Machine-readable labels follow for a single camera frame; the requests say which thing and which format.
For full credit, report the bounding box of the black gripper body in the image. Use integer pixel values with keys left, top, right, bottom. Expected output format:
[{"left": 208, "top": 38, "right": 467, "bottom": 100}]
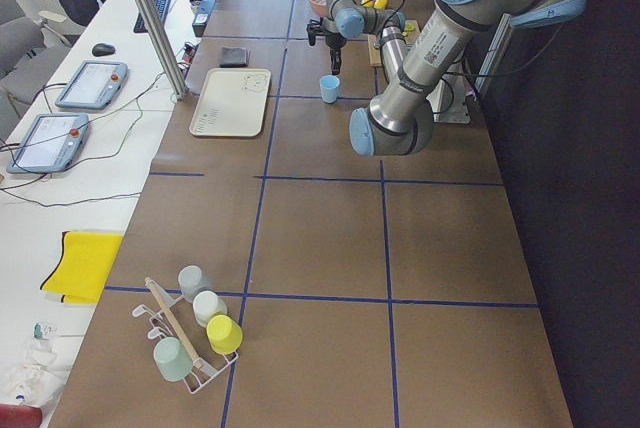
[{"left": 306, "top": 18, "right": 347, "bottom": 74}]

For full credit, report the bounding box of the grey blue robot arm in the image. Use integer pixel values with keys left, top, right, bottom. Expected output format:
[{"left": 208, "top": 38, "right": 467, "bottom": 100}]
[{"left": 307, "top": 0, "right": 587, "bottom": 156}]

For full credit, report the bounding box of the light blue plastic cup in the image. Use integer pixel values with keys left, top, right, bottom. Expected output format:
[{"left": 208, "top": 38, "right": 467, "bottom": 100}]
[{"left": 319, "top": 75, "right": 341, "bottom": 104}]

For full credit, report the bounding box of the grey cup on rack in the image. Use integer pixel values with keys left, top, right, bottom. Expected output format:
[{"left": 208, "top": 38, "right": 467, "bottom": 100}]
[{"left": 178, "top": 265, "right": 213, "bottom": 303}]

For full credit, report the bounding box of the pale blue cup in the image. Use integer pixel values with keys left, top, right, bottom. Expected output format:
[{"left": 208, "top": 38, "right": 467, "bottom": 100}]
[{"left": 192, "top": 290, "right": 228, "bottom": 328}]

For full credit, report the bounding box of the yellow plastic cup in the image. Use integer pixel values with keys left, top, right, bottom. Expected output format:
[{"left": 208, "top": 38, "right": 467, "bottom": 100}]
[{"left": 206, "top": 314, "right": 243, "bottom": 355}]

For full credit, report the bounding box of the white cup drying rack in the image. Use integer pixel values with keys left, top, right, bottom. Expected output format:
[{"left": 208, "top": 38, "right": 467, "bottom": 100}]
[{"left": 131, "top": 277, "right": 239, "bottom": 395}]

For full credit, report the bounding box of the green cup on rack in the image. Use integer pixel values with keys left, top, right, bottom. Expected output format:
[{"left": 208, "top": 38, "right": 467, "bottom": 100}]
[{"left": 153, "top": 337, "right": 192, "bottom": 382}]

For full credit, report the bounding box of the bamboo cutting board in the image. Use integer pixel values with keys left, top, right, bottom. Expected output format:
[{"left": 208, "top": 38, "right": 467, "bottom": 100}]
[{"left": 367, "top": 20, "right": 421, "bottom": 68}]

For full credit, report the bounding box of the yellow lemon lower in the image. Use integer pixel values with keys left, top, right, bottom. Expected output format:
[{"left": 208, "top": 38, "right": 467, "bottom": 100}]
[{"left": 374, "top": 0, "right": 388, "bottom": 10}]

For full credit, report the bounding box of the grey folded cloth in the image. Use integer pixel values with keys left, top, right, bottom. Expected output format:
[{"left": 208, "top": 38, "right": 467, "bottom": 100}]
[{"left": 219, "top": 46, "right": 248, "bottom": 68}]

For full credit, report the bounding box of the cream bear serving tray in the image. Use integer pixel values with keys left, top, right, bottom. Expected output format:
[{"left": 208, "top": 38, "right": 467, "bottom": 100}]
[{"left": 189, "top": 68, "right": 271, "bottom": 138}]

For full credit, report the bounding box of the black keyboard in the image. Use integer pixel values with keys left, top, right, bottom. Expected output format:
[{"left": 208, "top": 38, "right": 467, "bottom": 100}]
[{"left": 133, "top": 0, "right": 174, "bottom": 33}]

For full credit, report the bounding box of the black computer mouse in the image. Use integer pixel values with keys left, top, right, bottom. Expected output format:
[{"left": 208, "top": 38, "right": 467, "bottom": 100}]
[{"left": 92, "top": 43, "right": 116, "bottom": 57}]

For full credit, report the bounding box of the upper teach pendant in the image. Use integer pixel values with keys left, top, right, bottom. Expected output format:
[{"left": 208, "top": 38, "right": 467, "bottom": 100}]
[{"left": 55, "top": 60, "right": 129, "bottom": 110}]

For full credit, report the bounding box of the teach pendant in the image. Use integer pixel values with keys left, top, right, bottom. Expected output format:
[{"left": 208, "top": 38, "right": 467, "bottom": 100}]
[
  {"left": 7, "top": 113, "right": 89, "bottom": 174},
  {"left": 55, "top": 60, "right": 129, "bottom": 110}
]

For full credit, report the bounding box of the lower teach pendant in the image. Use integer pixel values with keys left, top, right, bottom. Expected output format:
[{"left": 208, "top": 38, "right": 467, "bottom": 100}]
[{"left": 7, "top": 113, "right": 89, "bottom": 174}]

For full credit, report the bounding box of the yellow folded cloth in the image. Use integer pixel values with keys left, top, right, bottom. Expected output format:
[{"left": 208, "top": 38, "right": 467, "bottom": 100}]
[{"left": 40, "top": 231, "right": 123, "bottom": 305}]

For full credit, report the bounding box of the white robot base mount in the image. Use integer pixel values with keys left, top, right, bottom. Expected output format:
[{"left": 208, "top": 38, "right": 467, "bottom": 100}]
[{"left": 428, "top": 62, "right": 471, "bottom": 124}]

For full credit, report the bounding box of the aluminium frame post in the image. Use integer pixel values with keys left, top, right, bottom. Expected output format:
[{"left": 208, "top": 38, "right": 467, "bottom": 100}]
[{"left": 135, "top": 0, "right": 188, "bottom": 100}]

